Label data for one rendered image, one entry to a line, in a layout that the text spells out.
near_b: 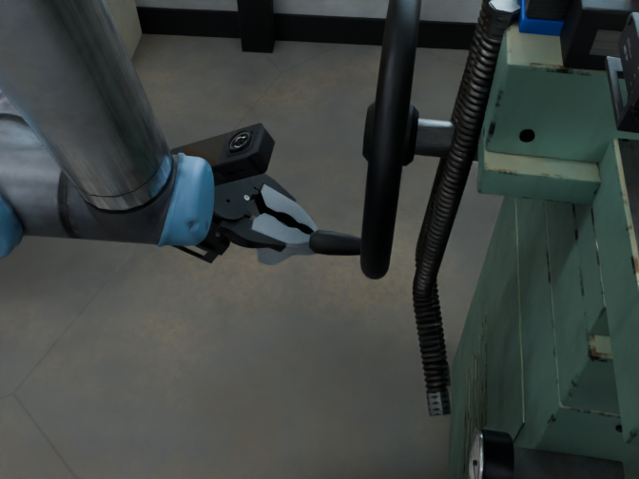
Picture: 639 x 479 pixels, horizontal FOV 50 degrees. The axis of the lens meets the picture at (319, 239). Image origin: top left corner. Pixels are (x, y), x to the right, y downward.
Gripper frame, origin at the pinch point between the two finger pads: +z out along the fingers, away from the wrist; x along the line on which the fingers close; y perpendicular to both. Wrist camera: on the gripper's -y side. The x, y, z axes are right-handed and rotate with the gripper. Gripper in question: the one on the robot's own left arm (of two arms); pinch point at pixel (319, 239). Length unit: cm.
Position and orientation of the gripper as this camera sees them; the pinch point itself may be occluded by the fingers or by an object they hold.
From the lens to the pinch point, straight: 71.9
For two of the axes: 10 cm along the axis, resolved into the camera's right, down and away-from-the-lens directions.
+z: 8.6, 4.2, 3.1
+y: -4.9, 4.9, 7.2
